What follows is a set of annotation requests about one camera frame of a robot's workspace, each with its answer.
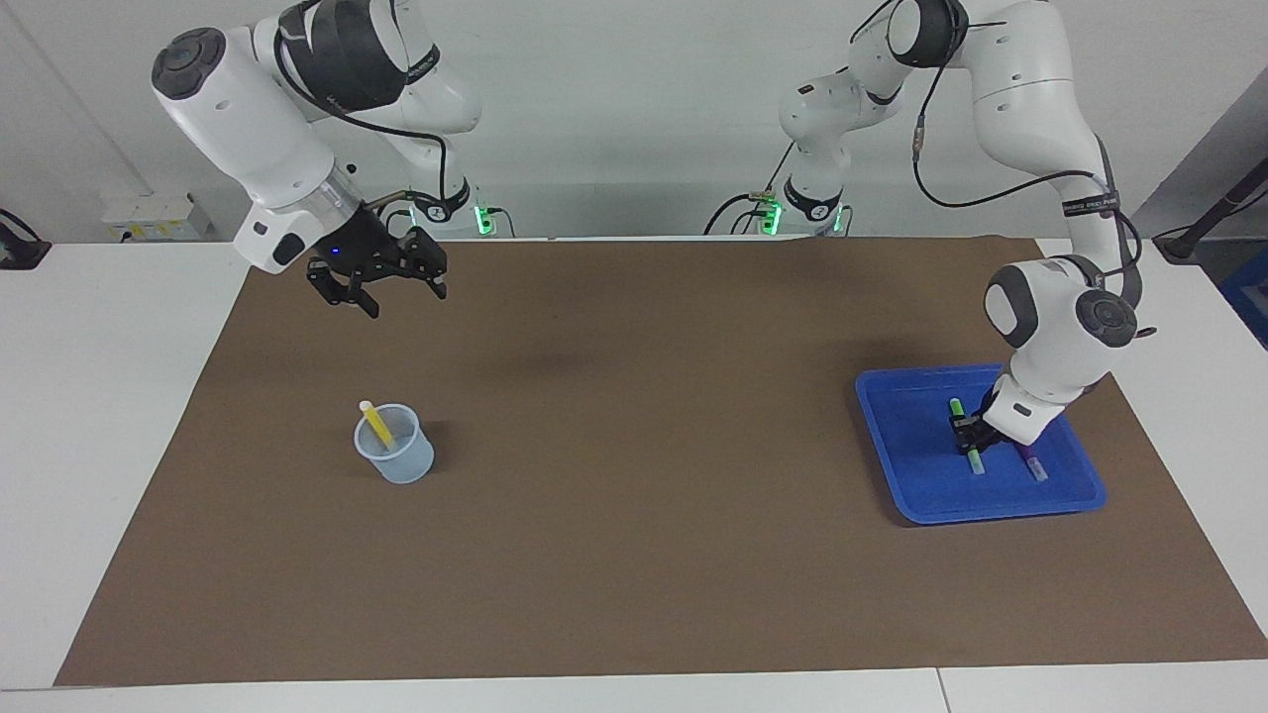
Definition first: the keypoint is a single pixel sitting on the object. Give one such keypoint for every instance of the yellow marker pen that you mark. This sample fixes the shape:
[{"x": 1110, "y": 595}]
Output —
[{"x": 374, "y": 424}]

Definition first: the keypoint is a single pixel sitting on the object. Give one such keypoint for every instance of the translucent plastic cup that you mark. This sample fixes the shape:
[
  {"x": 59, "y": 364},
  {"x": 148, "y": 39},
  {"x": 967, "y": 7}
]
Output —
[{"x": 401, "y": 465}]

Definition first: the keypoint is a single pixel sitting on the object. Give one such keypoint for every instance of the white wall socket box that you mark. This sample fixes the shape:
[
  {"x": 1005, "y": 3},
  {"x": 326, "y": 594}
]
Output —
[{"x": 149, "y": 213}]

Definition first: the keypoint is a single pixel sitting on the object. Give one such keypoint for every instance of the green marker pen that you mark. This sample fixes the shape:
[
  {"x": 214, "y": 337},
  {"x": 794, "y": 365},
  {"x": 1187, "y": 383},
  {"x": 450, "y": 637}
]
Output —
[{"x": 957, "y": 407}]

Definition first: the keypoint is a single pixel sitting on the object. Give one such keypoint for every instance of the black stand pole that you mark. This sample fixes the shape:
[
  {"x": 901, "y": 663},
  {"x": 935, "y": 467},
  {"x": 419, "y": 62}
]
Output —
[{"x": 1179, "y": 246}]

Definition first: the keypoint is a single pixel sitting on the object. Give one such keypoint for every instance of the black clamp mount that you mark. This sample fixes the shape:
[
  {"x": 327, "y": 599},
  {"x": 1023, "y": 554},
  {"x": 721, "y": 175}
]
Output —
[{"x": 20, "y": 253}]

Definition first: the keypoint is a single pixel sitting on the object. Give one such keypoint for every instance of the purple marker pen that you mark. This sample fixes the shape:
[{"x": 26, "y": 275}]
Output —
[{"x": 1033, "y": 465}]

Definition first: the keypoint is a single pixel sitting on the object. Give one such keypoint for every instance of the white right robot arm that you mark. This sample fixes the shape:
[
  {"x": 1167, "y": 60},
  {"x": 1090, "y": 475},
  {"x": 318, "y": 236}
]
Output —
[{"x": 248, "y": 129}]

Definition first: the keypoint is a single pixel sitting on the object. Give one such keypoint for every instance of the blue plastic tray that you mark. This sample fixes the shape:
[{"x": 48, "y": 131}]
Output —
[{"x": 921, "y": 485}]

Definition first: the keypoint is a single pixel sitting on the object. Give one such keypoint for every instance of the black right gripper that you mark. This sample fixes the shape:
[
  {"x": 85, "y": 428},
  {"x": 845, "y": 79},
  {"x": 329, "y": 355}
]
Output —
[{"x": 362, "y": 248}]

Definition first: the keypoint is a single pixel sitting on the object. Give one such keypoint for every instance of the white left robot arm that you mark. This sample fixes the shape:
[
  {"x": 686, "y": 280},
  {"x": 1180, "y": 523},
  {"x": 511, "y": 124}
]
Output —
[{"x": 1030, "y": 99}]

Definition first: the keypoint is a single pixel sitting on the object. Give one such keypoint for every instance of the blue crate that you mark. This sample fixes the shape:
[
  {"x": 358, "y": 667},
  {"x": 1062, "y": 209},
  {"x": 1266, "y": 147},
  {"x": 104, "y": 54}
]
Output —
[{"x": 1250, "y": 297}]

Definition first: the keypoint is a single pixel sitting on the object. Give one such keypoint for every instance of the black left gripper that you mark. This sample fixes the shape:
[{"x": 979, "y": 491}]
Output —
[{"x": 988, "y": 408}]

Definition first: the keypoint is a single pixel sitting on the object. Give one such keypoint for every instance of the brown table mat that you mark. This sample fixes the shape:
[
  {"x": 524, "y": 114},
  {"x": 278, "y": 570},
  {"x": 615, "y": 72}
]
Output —
[{"x": 634, "y": 495}]

